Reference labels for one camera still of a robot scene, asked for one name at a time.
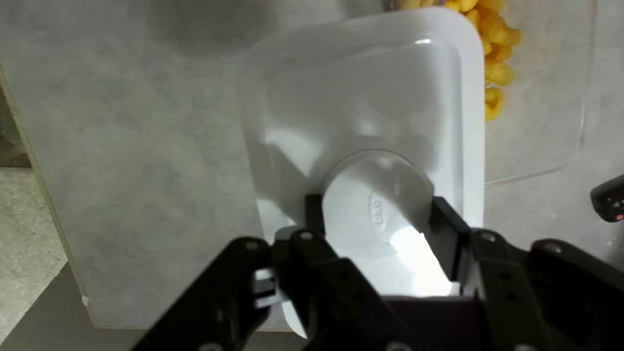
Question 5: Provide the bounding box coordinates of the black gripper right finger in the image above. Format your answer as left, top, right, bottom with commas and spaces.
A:
426, 197, 624, 351

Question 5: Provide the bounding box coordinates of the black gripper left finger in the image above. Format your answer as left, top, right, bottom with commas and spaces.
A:
133, 195, 418, 351

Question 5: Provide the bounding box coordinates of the white container lid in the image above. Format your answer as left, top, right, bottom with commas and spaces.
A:
239, 7, 486, 298

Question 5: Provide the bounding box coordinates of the clear plastic food container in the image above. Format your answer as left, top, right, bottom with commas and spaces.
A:
375, 0, 595, 183

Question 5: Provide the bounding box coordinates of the black remote control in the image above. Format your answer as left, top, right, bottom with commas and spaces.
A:
592, 175, 624, 222

